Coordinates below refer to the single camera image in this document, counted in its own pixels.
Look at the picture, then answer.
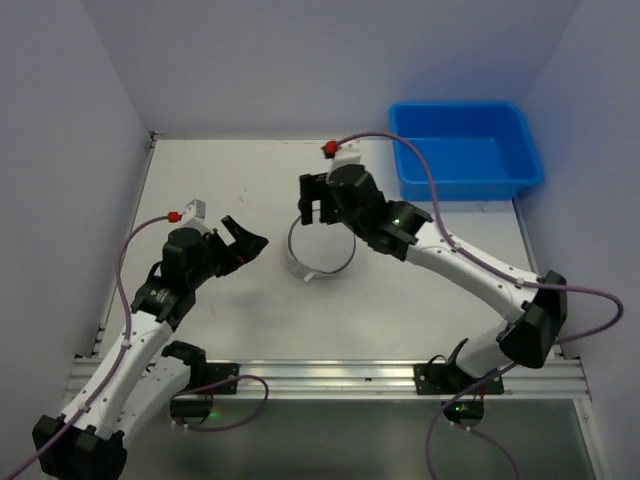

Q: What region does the white mesh laundry bag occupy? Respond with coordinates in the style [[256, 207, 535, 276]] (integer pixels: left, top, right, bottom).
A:
[[283, 216, 357, 282]]

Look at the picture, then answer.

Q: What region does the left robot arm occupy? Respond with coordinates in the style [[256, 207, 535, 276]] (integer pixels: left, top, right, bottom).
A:
[[32, 212, 268, 479]]

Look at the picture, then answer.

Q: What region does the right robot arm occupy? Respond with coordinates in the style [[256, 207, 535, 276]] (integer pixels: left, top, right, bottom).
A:
[[298, 164, 567, 393]]

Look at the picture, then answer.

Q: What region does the blue plastic bin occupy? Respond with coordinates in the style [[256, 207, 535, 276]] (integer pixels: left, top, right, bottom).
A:
[[389, 101, 544, 201]]

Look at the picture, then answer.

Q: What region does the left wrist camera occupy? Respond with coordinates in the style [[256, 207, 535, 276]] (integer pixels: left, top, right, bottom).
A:
[[178, 199, 210, 234]]

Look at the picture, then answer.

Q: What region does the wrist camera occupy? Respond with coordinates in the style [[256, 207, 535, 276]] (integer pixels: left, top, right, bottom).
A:
[[178, 199, 210, 234], [329, 142, 362, 172]]

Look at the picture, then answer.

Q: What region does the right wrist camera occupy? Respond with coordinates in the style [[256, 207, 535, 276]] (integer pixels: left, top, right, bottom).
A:
[[329, 142, 362, 172]]

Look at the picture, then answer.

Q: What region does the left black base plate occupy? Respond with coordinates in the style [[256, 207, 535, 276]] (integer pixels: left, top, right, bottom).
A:
[[205, 362, 240, 395]]

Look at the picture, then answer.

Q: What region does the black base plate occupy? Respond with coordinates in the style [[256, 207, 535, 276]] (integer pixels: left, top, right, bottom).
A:
[[205, 362, 240, 395], [413, 351, 506, 396]]

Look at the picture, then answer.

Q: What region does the aluminium mounting rail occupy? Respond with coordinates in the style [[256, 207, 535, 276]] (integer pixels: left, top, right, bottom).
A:
[[64, 355, 594, 401]]

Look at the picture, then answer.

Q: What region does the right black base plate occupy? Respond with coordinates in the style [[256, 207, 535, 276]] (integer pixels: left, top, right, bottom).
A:
[[413, 351, 506, 396]]

